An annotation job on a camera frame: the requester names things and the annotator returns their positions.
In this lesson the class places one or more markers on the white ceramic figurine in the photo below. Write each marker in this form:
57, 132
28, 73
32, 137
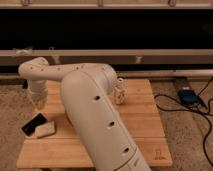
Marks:
119, 92

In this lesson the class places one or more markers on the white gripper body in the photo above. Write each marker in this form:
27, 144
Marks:
38, 92

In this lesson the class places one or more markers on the black rectangular block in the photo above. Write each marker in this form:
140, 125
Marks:
30, 126

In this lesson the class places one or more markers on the white sponge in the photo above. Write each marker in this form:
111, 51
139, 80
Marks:
46, 129

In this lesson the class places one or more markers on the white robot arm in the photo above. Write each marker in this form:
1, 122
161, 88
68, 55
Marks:
84, 89

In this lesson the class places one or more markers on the wooden board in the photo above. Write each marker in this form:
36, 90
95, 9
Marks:
64, 149

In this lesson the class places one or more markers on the blue power adapter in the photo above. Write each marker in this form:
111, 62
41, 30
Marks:
188, 97

